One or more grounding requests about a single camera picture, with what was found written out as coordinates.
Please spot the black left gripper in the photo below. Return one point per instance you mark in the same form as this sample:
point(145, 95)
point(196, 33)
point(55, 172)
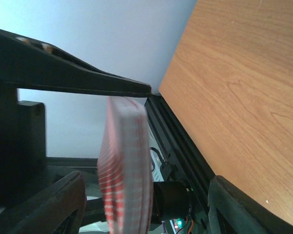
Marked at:
point(22, 142)

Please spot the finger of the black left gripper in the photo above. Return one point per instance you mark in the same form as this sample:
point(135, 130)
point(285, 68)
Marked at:
point(28, 65)

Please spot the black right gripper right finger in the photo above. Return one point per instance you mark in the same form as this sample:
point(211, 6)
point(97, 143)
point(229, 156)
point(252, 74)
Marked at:
point(231, 211)

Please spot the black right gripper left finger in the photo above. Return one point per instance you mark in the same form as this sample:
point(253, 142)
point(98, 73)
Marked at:
point(52, 203)

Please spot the red backed card deck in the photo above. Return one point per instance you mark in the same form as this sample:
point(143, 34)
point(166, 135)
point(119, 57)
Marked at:
point(124, 167)

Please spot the black aluminium frame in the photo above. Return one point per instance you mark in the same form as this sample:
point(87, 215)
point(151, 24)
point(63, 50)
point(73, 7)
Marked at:
point(180, 177)

